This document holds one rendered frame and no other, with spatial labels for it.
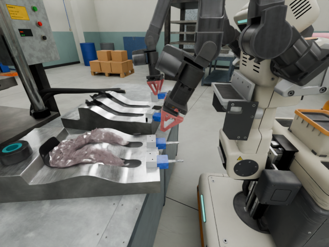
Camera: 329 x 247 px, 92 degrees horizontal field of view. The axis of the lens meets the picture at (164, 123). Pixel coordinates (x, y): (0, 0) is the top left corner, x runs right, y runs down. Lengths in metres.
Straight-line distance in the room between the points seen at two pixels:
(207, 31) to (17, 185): 0.65
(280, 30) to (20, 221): 0.79
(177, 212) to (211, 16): 1.32
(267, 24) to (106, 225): 0.61
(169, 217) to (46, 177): 1.03
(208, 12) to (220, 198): 1.08
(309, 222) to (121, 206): 0.72
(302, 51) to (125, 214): 0.60
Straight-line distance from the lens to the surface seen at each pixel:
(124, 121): 0.78
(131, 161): 0.59
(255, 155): 0.78
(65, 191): 0.60
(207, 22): 0.42
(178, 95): 0.45
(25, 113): 1.40
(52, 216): 0.61
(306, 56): 0.50
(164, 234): 1.38
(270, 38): 0.44
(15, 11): 1.39
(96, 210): 0.56
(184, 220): 1.44
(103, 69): 5.82
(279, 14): 0.44
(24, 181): 0.62
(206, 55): 0.41
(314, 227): 0.94
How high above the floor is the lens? 1.25
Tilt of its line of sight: 30 degrees down
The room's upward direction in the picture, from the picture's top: straight up
